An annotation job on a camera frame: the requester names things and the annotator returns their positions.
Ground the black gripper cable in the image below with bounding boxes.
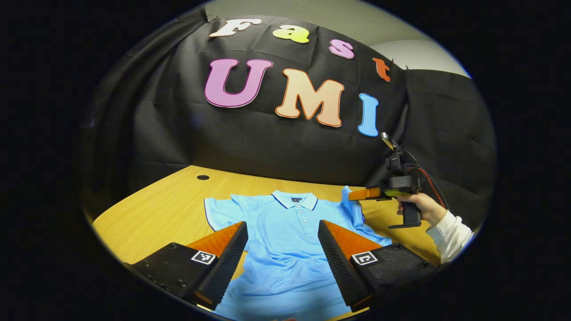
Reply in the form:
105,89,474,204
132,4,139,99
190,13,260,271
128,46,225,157
403,149,442,199

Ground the black backdrop cloth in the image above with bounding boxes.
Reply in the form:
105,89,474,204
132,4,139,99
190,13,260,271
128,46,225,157
78,9,498,232

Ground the light blue polo T-shirt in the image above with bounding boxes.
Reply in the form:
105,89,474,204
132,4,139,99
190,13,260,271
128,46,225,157
204,186,393,321

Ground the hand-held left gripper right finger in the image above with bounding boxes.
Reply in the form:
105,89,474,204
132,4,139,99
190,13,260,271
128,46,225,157
317,219,438,313

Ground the red gripper cable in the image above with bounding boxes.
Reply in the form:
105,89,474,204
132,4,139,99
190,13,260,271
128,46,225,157
408,166,447,209

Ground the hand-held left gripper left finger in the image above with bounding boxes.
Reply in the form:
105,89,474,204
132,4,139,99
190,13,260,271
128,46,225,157
123,221,249,311

